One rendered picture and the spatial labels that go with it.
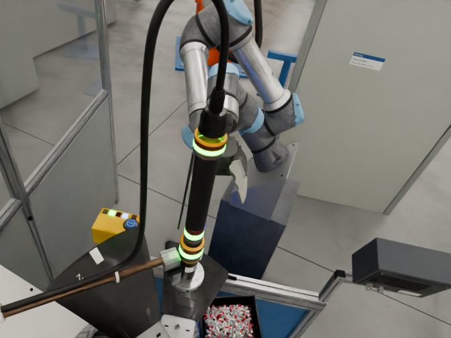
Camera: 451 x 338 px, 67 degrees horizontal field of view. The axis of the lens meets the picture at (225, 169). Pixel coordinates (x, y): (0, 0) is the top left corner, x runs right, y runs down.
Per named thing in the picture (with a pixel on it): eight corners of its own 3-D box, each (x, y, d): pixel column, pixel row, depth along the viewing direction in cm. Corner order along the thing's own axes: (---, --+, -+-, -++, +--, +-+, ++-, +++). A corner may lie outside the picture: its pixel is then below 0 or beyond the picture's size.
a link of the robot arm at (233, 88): (246, 76, 85) (229, 53, 79) (246, 110, 80) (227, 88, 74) (220, 87, 89) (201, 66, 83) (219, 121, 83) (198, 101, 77)
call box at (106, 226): (93, 245, 124) (90, 228, 117) (105, 223, 132) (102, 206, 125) (136, 254, 124) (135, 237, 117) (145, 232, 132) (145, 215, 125)
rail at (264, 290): (107, 266, 139) (105, 255, 134) (111, 257, 142) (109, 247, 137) (320, 312, 140) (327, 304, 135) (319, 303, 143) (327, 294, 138)
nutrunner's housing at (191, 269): (180, 293, 69) (211, 100, 37) (172, 276, 71) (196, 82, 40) (197, 286, 70) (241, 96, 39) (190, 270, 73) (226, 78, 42)
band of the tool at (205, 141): (200, 164, 44) (203, 147, 42) (187, 143, 46) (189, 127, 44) (229, 158, 46) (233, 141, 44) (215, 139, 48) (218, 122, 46)
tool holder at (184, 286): (166, 301, 64) (169, 275, 58) (154, 270, 69) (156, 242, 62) (209, 285, 68) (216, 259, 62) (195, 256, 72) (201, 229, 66)
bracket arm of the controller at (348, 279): (334, 280, 124) (337, 276, 122) (333, 273, 126) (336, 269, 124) (397, 294, 124) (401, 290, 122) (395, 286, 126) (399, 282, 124)
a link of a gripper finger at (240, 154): (253, 177, 68) (237, 142, 72) (254, 173, 66) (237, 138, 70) (231, 184, 67) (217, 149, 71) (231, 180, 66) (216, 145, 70)
